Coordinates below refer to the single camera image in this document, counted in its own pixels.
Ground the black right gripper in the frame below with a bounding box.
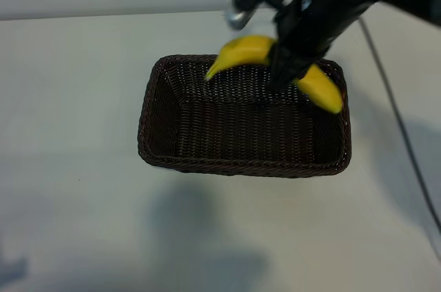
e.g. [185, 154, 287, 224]
[268, 0, 380, 94]

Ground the yellow banana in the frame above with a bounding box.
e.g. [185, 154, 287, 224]
[205, 34, 345, 115]

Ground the dark brown wicker basket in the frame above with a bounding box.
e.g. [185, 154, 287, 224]
[137, 53, 353, 178]

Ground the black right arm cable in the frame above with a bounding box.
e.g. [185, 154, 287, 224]
[357, 16, 441, 233]

